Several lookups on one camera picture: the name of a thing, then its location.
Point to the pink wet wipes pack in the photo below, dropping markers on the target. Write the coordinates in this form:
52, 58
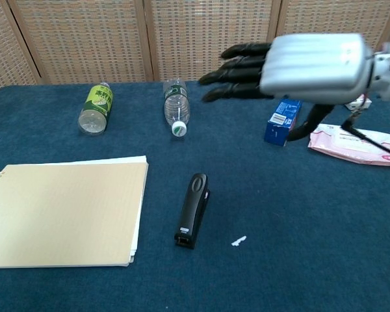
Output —
344, 148

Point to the blue toothpaste box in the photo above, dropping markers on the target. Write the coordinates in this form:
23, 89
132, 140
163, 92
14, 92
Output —
279, 126

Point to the small pink tissue pack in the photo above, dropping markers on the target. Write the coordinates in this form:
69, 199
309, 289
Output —
356, 104

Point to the clear plastic water bottle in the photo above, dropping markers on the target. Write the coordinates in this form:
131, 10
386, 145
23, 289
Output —
176, 104

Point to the beige spiral notebook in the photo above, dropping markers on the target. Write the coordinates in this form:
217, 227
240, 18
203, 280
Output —
65, 214

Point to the black stapler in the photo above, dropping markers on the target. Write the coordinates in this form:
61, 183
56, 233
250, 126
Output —
191, 211

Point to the blue felt table cloth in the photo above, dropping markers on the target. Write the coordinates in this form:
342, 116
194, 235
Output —
263, 201

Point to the woven wooden folding screen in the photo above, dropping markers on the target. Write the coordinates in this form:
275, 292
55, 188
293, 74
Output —
84, 39

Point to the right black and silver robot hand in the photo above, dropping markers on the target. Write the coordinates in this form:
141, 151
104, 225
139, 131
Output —
312, 68

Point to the green label drink bottle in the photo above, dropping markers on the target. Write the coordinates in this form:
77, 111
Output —
96, 109

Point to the white paper scrap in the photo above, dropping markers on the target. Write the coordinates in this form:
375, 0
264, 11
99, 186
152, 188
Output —
238, 241

